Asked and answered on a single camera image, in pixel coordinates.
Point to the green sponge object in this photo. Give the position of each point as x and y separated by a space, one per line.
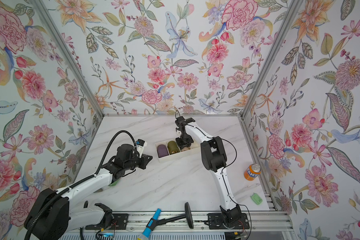
256 199

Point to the blue handled black tool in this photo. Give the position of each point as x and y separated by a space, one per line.
154 221

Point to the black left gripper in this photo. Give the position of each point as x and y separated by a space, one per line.
144 161

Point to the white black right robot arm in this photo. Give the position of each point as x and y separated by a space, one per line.
214 159

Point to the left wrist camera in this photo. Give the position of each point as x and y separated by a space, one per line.
140 146

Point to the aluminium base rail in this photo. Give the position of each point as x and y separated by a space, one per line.
255 225

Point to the aluminium corner post right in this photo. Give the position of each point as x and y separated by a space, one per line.
269 60

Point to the aluminium corner post left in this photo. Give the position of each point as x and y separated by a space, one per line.
45 17

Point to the beige pink purple striped sock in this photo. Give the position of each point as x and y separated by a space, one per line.
186 149

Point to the cream divided organizer tray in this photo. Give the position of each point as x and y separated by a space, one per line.
194 152

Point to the rolled purple sock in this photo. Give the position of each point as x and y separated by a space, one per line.
162 151

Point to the aluminium corner post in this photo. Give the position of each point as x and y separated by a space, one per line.
269 60
45 17

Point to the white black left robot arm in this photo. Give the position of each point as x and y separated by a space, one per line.
55 211

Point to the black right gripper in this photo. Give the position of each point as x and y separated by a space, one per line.
178 140

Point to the rolled green sock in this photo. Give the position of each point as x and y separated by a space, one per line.
173 147

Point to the green packet on table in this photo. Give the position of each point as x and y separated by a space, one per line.
114 183

